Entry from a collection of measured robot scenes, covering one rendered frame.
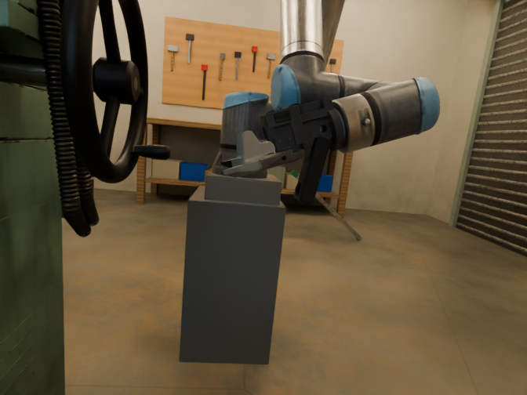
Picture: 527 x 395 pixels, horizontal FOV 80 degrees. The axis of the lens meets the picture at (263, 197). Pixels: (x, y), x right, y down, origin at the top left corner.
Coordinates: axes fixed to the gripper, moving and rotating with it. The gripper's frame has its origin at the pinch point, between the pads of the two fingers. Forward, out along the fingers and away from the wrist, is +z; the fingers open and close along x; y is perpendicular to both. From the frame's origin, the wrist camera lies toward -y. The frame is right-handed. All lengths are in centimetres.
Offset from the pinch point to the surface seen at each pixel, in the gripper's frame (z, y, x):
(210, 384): 22, -65, -33
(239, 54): -47, 85, -323
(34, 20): 16.2, 24.3, 6.8
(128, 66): 8.0, 17.6, 4.2
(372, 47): -198, 58, -319
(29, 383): 46, -29, -5
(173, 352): 34, -61, -48
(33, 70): 19.9, 19.9, 3.8
